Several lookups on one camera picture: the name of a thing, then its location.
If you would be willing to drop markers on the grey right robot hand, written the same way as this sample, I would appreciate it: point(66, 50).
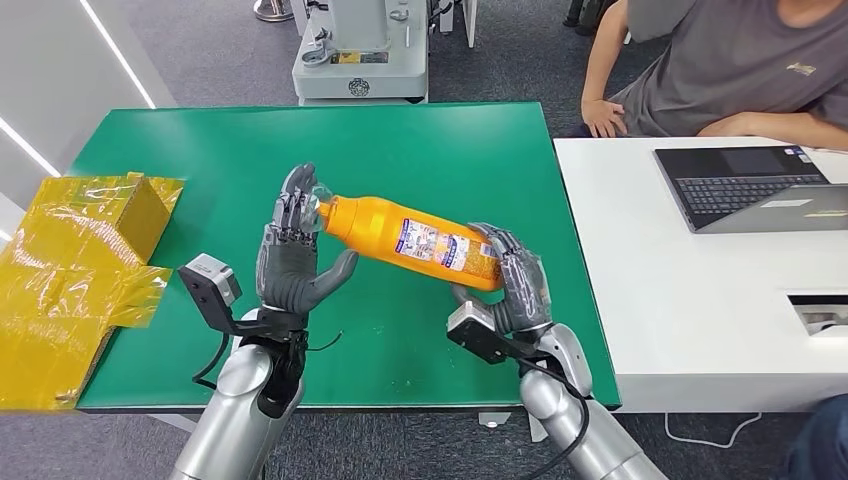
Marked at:
point(523, 291)

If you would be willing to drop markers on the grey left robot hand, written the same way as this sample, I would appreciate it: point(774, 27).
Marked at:
point(288, 278)

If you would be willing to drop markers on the orange plastic bottle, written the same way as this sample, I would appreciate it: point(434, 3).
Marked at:
point(371, 228)

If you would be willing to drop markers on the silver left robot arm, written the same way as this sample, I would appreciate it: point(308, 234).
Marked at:
point(232, 424)

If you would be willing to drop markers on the person's left forearm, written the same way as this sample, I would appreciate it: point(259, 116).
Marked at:
point(795, 129)

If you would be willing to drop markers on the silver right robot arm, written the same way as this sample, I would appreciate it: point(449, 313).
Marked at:
point(596, 450)

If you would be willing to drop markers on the person's right forearm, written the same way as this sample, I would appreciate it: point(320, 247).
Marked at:
point(599, 73)

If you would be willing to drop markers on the white table foot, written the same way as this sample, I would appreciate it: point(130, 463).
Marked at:
point(173, 422)
point(538, 427)
point(493, 418)

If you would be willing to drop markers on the white desk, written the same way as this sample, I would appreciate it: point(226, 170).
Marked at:
point(662, 298)

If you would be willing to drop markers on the green table mat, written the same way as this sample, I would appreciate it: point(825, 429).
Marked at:
point(411, 152)

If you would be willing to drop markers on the person's right hand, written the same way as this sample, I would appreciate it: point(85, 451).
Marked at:
point(603, 119)

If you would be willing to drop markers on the person's hand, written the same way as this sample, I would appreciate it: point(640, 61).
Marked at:
point(603, 119)
point(722, 126)

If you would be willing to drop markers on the white machine base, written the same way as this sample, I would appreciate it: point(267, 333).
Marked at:
point(361, 76)

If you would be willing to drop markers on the yellow film-wrapped cardboard box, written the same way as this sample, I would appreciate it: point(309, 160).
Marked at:
point(60, 265)

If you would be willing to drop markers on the dark grey laptop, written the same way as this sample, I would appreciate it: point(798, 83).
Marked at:
point(729, 189)

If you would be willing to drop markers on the person's left hand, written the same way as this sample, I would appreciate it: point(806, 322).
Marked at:
point(722, 126)

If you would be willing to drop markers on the chrome round stand base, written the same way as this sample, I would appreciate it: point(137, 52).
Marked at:
point(272, 10)

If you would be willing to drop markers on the white upright panel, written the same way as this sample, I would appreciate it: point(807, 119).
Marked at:
point(470, 23)

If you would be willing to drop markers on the black chair base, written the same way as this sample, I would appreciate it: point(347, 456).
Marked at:
point(583, 13)

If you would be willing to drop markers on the person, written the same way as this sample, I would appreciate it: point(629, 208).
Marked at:
point(729, 66)

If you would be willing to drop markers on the blue denim leg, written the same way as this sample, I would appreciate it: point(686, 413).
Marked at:
point(821, 444)

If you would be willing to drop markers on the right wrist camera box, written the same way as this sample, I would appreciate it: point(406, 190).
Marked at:
point(477, 334)

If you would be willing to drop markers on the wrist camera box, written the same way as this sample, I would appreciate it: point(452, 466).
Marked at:
point(477, 334)
point(208, 285)

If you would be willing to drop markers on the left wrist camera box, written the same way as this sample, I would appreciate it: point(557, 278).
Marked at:
point(208, 285)

